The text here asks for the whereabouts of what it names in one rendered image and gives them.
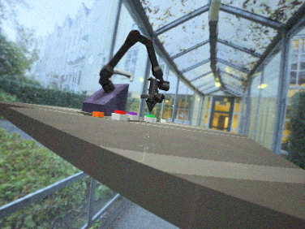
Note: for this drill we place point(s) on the green button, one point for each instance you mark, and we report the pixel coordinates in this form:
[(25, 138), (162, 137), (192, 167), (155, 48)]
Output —
[(150, 118)]

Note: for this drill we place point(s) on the red button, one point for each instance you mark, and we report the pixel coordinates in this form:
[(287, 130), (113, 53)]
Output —
[(119, 115)]

